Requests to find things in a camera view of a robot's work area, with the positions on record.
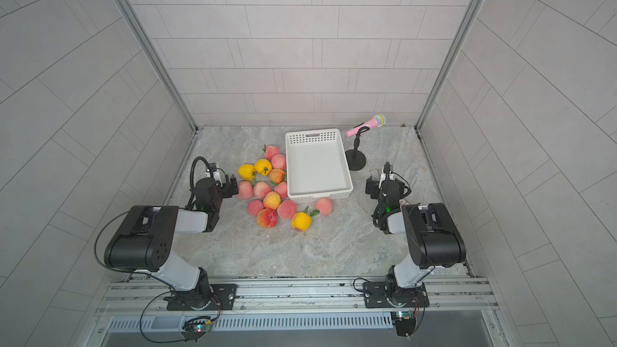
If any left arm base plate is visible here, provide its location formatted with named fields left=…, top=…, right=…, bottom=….
left=163, top=284, right=238, bottom=311

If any aluminium mounting rail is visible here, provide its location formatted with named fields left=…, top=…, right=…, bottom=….
left=95, top=276, right=497, bottom=316

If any pink toy microphone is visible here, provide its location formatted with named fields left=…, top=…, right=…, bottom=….
left=346, top=114, right=387, bottom=138

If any left circuit board with cable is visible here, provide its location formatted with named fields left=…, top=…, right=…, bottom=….
left=138, top=293, right=223, bottom=345

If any red orange peach bottom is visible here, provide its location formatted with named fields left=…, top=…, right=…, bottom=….
left=255, top=208, right=278, bottom=228

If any white perforated plastic basket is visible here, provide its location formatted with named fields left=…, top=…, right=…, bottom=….
left=285, top=129, right=353, bottom=202

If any white ventilation grille strip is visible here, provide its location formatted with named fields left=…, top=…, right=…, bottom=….
left=108, top=313, right=394, bottom=334

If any right circuit board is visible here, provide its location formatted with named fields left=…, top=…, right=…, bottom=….
left=390, top=310, right=419, bottom=339

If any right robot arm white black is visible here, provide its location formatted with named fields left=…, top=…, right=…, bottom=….
left=362, top=162, right=467, bottom=308

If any pink peach beside basket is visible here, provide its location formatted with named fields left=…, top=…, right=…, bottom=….
left=274, top=182, right=289, bottom=200

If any dark pink peach lower left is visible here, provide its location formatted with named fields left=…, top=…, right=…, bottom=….
left=247, top=199, right=264, bottom=217

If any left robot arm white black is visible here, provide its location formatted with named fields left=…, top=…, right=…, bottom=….
left=97, top=157, right=239, bottom=311

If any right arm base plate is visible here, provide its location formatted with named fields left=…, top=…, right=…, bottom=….
left=360, top=282, right=430, bottom=308

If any yellow peach with leaf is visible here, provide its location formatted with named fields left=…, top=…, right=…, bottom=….
left=291, top=207, right=320, bottom=232

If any pink peach left row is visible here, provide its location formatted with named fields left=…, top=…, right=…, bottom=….
left=236, top=181, right=254, bottom=200

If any orange wrinkled peach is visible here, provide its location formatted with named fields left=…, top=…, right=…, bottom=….
left=268, top=169, right=286, bottom=185

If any pink peach with leaf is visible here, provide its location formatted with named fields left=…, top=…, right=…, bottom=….
left=264, top=146, right=280, bottom=161

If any orange pink peach centre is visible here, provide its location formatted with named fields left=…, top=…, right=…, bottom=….
left=262, top=191, right=281, bottom=210

